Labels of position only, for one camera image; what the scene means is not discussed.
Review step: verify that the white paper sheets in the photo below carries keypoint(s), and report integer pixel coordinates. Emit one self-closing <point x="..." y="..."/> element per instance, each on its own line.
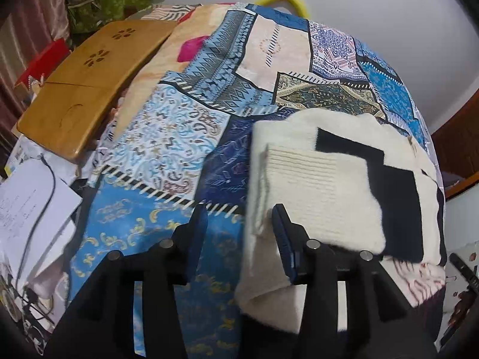
<point x="22" y="202"/>

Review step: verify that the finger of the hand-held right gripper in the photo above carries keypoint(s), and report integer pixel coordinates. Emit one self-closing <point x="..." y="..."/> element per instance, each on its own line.
<point x="466" y="271"/>

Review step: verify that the wooden lap desk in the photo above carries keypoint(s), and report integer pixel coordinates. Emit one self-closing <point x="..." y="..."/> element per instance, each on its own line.
<point x="86" y="93"/>

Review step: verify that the beige patterned blanket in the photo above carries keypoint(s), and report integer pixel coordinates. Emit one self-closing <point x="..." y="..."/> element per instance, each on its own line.
<point x="164" y="60"/>

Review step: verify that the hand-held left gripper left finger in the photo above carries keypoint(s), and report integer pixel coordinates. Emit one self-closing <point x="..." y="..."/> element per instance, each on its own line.
<point x="198" y="232"/>

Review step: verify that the cream and black striped sweater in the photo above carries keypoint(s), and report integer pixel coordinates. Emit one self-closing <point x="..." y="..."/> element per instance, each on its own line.
<point x="318" y="187"/>

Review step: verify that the red box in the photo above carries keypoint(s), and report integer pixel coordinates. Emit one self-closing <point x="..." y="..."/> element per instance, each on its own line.
<point x="41" y="63"/>

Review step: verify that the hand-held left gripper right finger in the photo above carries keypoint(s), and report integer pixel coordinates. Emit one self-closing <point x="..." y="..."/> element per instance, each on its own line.
<point x="286" y="243"/>

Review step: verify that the striped red curtain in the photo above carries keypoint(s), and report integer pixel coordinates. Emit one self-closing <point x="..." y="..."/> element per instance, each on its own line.
<point x="22" y="26"/>

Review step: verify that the green cloth-covered cabinet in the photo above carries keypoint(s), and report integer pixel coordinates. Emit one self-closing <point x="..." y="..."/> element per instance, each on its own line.
<point x="108" y="5"/>

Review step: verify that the blue patchwork blanket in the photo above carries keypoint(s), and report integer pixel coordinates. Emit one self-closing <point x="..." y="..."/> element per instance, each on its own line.
<point x="168" y="138"/>

